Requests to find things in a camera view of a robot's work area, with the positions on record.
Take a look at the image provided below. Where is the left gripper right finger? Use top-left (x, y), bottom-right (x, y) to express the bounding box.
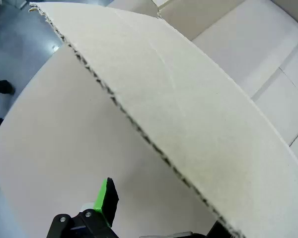
top-left (206, 219), bottom-right (236, 238)

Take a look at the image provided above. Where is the brown cardboard box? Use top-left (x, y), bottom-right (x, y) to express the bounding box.
top-left (0, 1), bottom-right (298, 238)

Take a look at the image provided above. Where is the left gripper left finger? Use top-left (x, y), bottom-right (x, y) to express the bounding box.
top-left (46, 177), bottom-right (120, 238)

